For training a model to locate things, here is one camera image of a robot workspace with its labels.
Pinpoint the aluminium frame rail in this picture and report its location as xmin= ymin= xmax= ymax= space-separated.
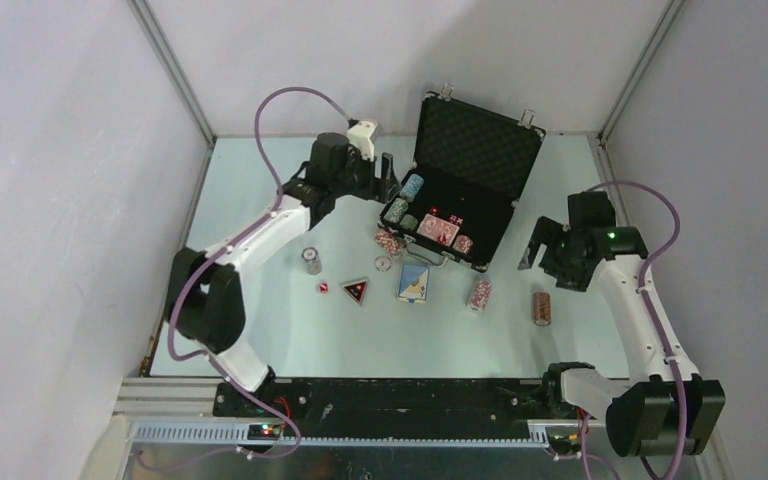
xmin=113 ymin=376 xmax=710 ymax=448

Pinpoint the blue playing card deck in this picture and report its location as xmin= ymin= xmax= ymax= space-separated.
xmin=396 ymin=263 xmax=430 ymax=304

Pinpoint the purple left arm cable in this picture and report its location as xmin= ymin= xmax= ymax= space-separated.
xmin=133 ymin=86 xmax=359 ymax=473

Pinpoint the black poker set case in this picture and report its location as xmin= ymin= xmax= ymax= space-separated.
xmin=378 ymin=91 xmax=547 ymax=272

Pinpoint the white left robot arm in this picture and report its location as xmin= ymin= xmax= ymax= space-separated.
xmin=164 ymin=133 xmax=398 ymax=417

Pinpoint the tall green chip stack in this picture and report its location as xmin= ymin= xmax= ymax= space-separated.
xmin=383 ymin=197 xmax=409 ymax=223

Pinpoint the red chip stack in case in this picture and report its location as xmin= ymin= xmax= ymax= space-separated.
xmin=452 ymin=235 xmax=474 ymax=255

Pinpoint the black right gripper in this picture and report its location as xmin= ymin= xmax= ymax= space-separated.
xmin=517 ymin=216 xmax=589 ymax=293

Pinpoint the blue poker chip stack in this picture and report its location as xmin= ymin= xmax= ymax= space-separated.
xmin=399 ymin=174 xmax=424 ymax=202

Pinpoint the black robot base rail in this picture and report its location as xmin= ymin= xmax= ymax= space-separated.
xmin=212 ymin=375 xmax=579 ymax=441

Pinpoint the orange brown chip stack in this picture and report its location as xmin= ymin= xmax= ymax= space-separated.
xmin=532 ymin=291 xmax=552 ymax=327

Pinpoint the red white chip stack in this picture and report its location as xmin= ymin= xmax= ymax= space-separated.
xmin=467 ymin=279 xmax=492 ymax=313

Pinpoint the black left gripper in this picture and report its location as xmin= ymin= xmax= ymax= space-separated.
xmin=330 ymin=143 xmax=401 ymax=205

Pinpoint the white dealer button chip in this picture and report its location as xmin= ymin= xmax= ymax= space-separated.
xmin=374 ymin=255 xmax=392 ymax=272

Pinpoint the short green chip stack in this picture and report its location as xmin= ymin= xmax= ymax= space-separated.
xmin=399 ymin=214 xmax=419 ymax=231

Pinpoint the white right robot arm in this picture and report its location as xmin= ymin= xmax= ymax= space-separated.
xmin=521 ymin=191 xmax=726 ymax=457

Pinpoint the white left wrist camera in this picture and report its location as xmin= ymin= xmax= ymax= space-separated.
xmin=346 ymin=120 xmax=380 ymax=162

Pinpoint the grey chip stack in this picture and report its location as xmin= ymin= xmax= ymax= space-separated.
xmin=301 ymin=247 xmax=323 ymax=275

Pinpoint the black red triangular button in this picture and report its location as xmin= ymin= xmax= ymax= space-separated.
xmin=340 ymin=277 xmax=369 ymax=305

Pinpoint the red playing card deck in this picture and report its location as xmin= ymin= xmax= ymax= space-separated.
xmin=417 ymin=214 xmax=460 ymax=247

